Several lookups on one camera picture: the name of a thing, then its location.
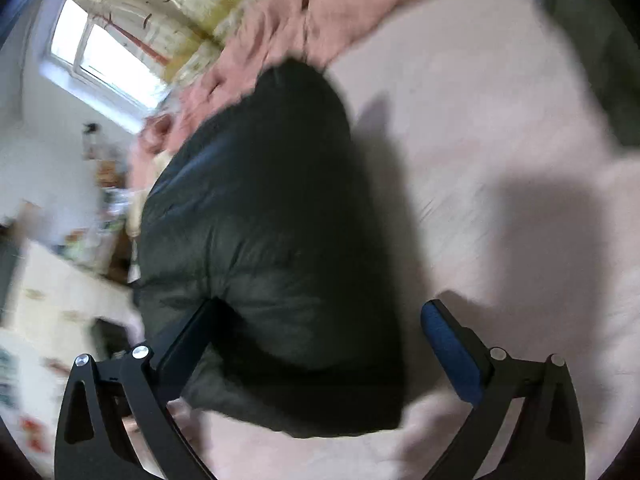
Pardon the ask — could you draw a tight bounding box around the folded dark green garment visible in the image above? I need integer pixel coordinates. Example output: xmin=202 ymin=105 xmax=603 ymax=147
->
xmin=540 ymin=0 xmax=639 ymax=148

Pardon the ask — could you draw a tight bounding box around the tree pattern curtain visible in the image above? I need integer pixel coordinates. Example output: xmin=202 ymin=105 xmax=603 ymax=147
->
xmin=64 ymin=0 xmax=321 ymax=86

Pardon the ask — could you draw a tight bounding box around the desk clutter pile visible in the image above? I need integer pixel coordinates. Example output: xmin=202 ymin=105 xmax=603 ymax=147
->
xmin=62 ymin=122 xmax=130 ymax=278

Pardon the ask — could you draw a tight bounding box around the cream printed hoodie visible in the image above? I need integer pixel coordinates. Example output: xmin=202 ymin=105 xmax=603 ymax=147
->
xmin=126 ymin=151 xmax=174 ymax=284

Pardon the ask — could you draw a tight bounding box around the pink bed sheet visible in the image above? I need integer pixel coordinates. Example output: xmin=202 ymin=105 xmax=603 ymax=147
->
xmin=183 ymin=0 xmax=639 ymax=479

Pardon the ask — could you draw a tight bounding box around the window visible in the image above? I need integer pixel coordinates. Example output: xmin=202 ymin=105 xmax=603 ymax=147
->
xmin=34 ymin=0 xmax=168 ymax=133

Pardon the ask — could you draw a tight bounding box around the black puffer jacket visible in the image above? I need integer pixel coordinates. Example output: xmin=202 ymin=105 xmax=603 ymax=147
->
xmin=137 ymin=58 xmax=407 ymax=438

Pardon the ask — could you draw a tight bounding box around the white cabinet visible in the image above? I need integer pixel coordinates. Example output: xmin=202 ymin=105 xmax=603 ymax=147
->
xmin=0 ymin=238 xmax=139 ymax=461

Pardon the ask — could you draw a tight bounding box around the pink plaid duvet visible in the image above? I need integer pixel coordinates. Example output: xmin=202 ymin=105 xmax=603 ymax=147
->
xmin=127 ymin=0 xmax=409 ymax=191

